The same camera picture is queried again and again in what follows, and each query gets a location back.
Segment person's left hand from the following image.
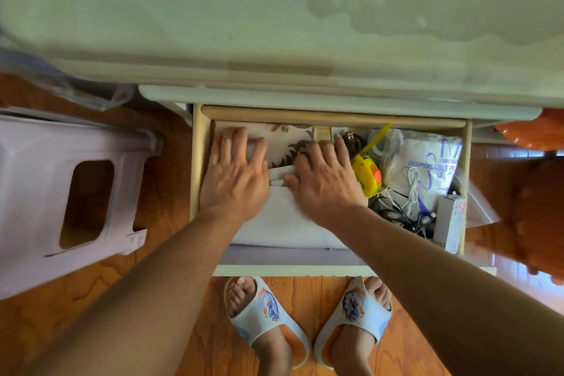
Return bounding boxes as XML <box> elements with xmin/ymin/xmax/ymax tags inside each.
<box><xmin>198</xmin><ymin>126</ymin><xmax>271</xmax><ymax>226</ymax></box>

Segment person's right hand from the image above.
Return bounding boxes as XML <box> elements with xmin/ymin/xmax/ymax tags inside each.
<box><xmin>281</xmin><ymin>133</ymin><xmax>370</xmax><ymax>230</ymax></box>

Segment wooden drawer white front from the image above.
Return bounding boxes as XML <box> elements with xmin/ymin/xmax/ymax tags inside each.
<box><xmin>189</xmin><ymin>103</ymin><xmax>498</xmax><ymax>278</ymax></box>

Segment plain white tablecloth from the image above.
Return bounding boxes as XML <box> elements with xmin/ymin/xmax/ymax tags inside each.
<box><xmin>231</xmin><ymin>165</ymin><xmax>350</xmax><ymax>250</ymax></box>

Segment beige floral tablecloth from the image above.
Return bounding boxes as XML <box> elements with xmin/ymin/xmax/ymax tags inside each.
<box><xmin>213</xmin><ymin>121</ymin><xmax>319</xmax><ymax>170</ymax></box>

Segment person's right forearm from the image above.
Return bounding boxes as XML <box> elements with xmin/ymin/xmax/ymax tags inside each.
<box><xmin>327</xmin><ymin>205</ymin><xmax>564</xmax><ymax>376</ymax></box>

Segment person's left forearm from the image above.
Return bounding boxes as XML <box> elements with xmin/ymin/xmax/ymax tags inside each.
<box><xmin>22</xmin><ymin>210</ymin><xmax>246</xmax><ymax>376</ymax></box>

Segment person's right leg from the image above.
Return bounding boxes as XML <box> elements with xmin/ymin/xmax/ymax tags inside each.
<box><xmin>330</xmin><ymin>276</ymin><xmax>392</xmax><ymax>376</ymax></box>

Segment yellow tape measure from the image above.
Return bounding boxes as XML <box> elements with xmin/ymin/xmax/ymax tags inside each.
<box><xmin>351</xmin><ymin>123</ymin><xmax>393</xmax><ymax>199</ymax></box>

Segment dark metal lock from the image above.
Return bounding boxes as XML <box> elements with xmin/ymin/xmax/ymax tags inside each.
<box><xmin>343</xmin><ymin>132</ymin><xmax>367</xmax><ymax>159</ymax></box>

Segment white blue printed bag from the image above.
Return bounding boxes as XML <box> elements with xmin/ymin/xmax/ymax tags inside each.
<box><xmin>381</xmin><ymin>129</ymin><xmax>464</xmax><ymax>219</ymax></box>

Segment white slipper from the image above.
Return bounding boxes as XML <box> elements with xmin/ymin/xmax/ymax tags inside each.
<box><xmin>223</xmin><ymin>276</ymin><xmax>311</xmax><ymax>370</ymax></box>
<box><xmin>313</xmin><ymin>276</ymin><xmax>393</xmax><ymax>371</ymax></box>

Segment small white box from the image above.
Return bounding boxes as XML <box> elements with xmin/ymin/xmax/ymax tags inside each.
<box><xmin>434</xmin><ymin>194</ymin><xmax>467</xmax><ymax>255</ymax></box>

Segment clear plastic zip bag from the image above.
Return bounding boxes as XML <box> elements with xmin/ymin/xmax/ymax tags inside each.
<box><xmin>454</xmin><ymin>168</ymin><xmax>501</xmax><ymax>230</ymax></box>

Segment small bin with lavender bag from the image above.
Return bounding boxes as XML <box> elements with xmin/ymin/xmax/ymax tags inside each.
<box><xmin>0</xmin><ymin>47</ymin><xmax>136</xmax><ymax>113</ymax></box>

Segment cream marble table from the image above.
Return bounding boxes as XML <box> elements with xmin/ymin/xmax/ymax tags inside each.
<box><xmin>0</xmin><ymin>0</ymin><xmax>564</xmax><ymax>122</ymax></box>

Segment pink plastic stool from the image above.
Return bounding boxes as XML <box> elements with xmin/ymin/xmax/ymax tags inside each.
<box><xmin>0</xmin><ymin>108</ymin><xmax>163</xmax><ymax>301</ymax></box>

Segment tangled black cables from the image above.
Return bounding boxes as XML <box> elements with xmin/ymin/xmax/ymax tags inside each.
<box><xmin>368</xmin><ymin>166</ymin><xmax>437</xmax><ymax>239</ymax></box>

